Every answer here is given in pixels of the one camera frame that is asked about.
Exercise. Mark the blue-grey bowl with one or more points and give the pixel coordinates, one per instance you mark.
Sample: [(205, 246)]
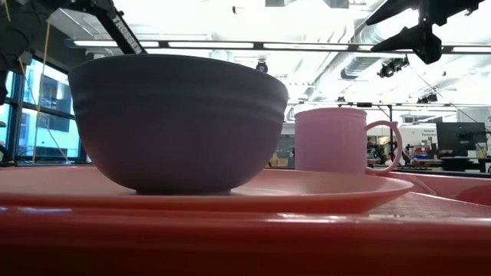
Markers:
[(176, 122)]

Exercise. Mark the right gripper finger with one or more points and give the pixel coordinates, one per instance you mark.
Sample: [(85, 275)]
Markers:
[(391, 13), (418, 42)]

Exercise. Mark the silver ventilation duct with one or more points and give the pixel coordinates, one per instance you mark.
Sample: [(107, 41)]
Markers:
[(360, 65)]

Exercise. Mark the black monitor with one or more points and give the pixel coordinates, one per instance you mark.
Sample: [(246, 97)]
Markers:
[(460, 138)]

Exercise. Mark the black aluminium table frame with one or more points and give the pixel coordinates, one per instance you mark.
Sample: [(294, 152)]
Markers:
[(38, 163)]

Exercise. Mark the window with black frame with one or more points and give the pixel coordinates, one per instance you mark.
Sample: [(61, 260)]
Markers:
[(46, 126)]

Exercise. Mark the coral pink plate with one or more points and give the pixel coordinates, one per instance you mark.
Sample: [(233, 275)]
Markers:
[(307, 195)]

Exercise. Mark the cardboard box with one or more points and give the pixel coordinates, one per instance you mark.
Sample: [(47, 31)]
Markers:
[(279, 161)]

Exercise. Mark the pink ribbed mug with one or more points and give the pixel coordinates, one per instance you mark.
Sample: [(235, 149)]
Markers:
[(330, 142)]

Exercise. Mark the red plastic tray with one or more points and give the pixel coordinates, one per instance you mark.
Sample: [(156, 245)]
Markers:
[(245, 245)]

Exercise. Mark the black ceiling camera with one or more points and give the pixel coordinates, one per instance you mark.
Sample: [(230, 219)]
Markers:
[(261, 67), (427, 98), (391, 67)]

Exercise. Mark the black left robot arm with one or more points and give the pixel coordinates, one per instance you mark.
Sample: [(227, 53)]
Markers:
[(23, 34)]

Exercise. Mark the black overhead bar with lights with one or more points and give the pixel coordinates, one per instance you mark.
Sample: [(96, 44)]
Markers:
[(307, 46)]

